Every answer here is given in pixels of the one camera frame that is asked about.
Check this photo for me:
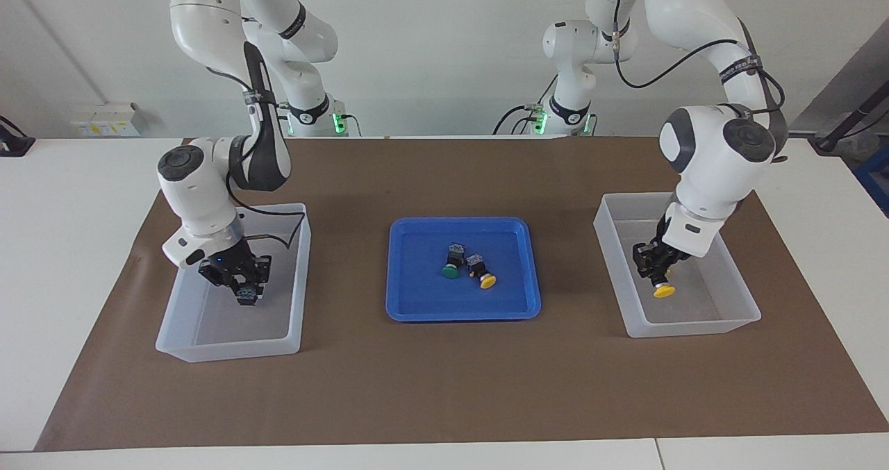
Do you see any black stand leg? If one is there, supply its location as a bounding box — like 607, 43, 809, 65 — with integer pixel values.
809, 81, 889, 153

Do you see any white wall socket strip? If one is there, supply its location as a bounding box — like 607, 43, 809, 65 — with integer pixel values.
69, 102, 144, 137

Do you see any large mushroom green push button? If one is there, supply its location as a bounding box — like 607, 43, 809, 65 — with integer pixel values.
442, 243, 466, 279

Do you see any black table clamp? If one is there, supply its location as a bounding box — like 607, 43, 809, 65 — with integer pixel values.
0, 116, 35, 157

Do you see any blue plastic tray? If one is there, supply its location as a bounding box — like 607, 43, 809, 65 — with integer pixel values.
385, 217, 542, 323

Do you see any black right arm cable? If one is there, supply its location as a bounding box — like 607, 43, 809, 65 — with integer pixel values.
207, 67, 308, 243

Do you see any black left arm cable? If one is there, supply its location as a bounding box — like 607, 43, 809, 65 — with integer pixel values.
613, 12, 789, 165

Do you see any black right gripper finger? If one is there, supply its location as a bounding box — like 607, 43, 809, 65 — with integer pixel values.
208, 270, 245, 301
247, 254, 274, 299

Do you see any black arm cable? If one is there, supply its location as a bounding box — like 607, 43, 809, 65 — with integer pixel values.
613, 12, 789, 165
207, 67, 308, 243

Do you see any brown table mat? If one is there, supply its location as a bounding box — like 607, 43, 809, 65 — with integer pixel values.
35, 137, 889, 452

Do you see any translucent white plastic box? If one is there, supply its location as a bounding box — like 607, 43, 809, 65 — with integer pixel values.
593, 192, 762, 339
155, 203, 312, 363

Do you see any blue crate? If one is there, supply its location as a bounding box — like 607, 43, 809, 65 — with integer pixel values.
856, 144, 889, 217

